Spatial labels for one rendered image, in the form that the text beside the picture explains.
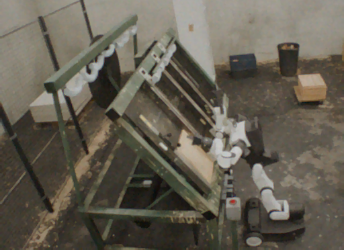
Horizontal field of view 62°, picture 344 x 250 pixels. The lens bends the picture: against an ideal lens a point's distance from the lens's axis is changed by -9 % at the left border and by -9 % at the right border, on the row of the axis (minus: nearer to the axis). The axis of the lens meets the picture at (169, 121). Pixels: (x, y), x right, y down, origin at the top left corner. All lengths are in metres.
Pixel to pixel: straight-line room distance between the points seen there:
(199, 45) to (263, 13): 2.03
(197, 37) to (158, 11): 1.79
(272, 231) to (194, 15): 4.43
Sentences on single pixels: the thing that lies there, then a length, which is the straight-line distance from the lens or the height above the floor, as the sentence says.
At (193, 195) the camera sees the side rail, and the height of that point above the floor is 1.08.
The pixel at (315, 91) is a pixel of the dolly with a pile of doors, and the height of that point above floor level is 0.30.
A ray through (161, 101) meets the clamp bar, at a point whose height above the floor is 1.61.
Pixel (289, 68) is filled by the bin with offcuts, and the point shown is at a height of 0.20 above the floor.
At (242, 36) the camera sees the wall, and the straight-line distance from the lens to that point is 7.91.
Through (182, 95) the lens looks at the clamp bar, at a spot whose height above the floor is 1.45.
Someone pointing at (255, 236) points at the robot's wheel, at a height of 0.19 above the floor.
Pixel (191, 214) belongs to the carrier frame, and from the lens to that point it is 2.87.
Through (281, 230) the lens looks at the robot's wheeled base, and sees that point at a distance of 3.50.
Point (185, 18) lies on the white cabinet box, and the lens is 6.42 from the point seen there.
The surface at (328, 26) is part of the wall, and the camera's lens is 8.18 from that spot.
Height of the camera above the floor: 2.90
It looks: 30 degrees down
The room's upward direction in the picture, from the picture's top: 12 degrees counter-clockwise
